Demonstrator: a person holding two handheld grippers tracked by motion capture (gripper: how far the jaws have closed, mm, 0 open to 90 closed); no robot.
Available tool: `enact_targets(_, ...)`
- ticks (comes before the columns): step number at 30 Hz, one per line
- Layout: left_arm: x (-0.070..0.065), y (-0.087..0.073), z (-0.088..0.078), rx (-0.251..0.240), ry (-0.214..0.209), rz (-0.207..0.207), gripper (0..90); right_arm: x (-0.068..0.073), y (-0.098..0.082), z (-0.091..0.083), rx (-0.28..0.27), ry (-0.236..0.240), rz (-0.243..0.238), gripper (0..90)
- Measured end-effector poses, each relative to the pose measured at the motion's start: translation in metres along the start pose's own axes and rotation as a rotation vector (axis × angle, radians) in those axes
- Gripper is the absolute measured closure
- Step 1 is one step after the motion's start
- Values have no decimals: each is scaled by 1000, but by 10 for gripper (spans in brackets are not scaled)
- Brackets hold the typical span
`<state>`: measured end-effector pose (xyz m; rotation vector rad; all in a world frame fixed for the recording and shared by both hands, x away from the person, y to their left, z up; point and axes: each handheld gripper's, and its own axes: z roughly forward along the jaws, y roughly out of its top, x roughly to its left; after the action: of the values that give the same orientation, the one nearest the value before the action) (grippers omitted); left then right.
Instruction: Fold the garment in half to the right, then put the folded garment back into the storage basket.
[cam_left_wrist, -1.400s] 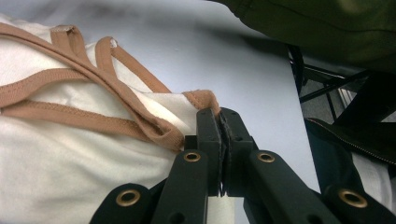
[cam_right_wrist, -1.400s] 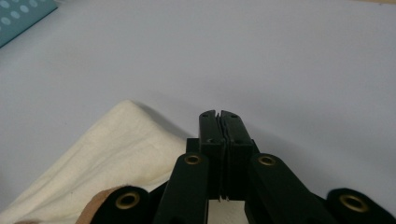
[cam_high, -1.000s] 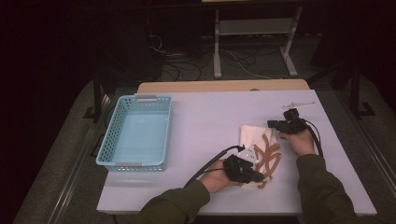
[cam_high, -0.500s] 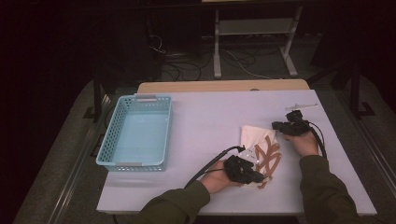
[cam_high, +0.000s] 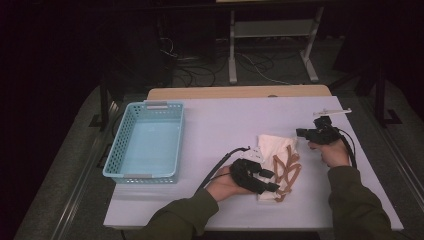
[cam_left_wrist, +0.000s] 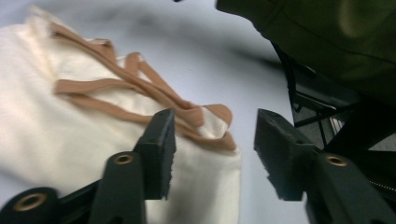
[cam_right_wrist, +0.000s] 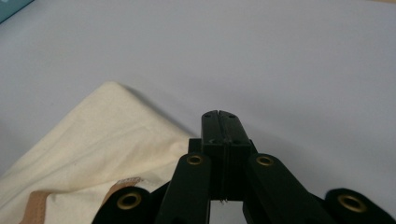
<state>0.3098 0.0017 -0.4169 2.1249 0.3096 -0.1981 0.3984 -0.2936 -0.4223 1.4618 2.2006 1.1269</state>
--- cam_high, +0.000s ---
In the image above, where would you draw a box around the person's right hand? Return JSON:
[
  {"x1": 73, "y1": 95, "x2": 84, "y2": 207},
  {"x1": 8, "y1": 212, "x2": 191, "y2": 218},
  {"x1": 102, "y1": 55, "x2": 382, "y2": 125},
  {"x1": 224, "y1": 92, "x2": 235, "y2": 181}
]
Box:
[{"x1": 308, "y1": 138, "x2": 351, "y2": 168}]

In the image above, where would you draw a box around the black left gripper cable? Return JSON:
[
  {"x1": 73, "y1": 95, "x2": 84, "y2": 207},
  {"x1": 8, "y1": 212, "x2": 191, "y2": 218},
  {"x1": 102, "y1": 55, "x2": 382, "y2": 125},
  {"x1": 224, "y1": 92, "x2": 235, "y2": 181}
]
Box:
[{"x1": 196, "y1": 146, "x2": 251, "y2": 193}]

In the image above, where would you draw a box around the black metal stand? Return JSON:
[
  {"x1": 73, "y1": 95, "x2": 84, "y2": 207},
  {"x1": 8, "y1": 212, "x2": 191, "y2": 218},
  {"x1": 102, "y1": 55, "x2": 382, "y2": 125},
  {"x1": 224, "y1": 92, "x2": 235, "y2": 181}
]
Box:
[
  {"x1": 89, "y1": 76, "x2": 113, "y2": 132},
  {"x1": 374, "y1": 64, "x2": 403, "y2": 128}
]

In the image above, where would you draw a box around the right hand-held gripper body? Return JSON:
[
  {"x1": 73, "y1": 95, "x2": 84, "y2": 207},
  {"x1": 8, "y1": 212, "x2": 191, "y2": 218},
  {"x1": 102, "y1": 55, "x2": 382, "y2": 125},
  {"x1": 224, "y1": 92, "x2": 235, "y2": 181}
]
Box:
[{"x1": 303, "y1": 107, "x2": 353, "y2": 146}]

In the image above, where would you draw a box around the person's left hand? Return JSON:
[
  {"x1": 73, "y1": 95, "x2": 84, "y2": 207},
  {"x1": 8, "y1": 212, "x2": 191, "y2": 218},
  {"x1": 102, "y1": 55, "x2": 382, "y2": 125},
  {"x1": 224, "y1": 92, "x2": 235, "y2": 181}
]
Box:
[{"x1": 204, "y1": 164, "x2": 254, "y2": 203}]

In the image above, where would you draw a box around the tangle of black floor cables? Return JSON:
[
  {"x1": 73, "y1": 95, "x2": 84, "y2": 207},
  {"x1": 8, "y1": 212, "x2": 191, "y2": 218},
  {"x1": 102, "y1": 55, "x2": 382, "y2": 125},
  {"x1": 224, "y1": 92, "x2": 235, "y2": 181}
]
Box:
[{"x1": 159, "y1": 36, "x2": 231, "y2": 88}]

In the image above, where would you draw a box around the white metal desk frame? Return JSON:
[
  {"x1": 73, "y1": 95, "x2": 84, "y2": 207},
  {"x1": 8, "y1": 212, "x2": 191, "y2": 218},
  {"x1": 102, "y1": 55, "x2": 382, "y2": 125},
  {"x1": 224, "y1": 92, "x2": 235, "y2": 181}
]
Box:
[{"x1": 228, "y1": 5, "x2": 325, "y2": 85}]

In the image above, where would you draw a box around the white floor cable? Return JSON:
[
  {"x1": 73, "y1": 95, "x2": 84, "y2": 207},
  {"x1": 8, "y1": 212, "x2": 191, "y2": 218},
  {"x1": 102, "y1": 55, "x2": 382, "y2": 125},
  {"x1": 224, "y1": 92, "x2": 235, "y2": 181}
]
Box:
[{"x1": 238, "y1": 53, "x2": 291, "y2": 86}]

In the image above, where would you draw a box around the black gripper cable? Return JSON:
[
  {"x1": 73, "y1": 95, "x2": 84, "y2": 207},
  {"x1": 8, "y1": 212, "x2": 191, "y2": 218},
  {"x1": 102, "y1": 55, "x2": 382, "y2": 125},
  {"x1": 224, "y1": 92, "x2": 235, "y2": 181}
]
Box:
[
  {"x1": 336, "y1": 128, "x2": 358, "y2": 169},
  {"x1": 196, "y1": 146, "x2": 251, "y2": 193}
]

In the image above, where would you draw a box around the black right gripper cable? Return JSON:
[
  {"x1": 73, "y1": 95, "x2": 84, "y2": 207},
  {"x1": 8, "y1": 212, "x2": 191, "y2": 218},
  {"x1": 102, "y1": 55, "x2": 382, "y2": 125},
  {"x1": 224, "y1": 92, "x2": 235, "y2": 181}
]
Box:
[{"x1": 336, "y1": 128, "x2": 358, "y2": 169}]

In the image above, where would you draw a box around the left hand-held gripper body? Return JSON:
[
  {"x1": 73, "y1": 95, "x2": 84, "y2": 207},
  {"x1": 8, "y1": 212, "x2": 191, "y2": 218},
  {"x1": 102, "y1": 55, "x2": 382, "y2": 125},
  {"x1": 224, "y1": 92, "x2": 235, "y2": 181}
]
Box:
[{"x1": 229, "y1": 145, "x2": 268, "y2": 196}]

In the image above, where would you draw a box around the metal floor rail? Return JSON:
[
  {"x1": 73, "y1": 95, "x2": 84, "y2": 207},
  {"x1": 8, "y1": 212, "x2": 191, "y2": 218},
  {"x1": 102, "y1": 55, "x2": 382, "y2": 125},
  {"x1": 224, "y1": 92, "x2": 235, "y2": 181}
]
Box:
[
  {"x1": 49, "y1": 99, "x2": 118, "y2": 240},
  {"x1": 361, "y1": 98, "x2": 424, "y2": 201}
]

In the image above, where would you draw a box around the light blue plastic basket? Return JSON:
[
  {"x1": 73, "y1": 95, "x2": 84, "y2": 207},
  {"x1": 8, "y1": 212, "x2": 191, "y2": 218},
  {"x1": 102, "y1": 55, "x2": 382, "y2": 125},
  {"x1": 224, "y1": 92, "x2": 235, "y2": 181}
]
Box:
[{"x1": 102, "y1": 100, "x2": 185, "y2": 185}]

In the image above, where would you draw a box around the cream baby bodysuit brown trim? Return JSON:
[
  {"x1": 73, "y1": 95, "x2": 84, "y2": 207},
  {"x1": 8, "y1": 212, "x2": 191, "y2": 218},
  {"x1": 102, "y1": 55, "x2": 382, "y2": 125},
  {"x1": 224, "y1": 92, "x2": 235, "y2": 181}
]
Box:
[{"x1": 256, "y1": 133, "x2": 303, "y2": 203}]

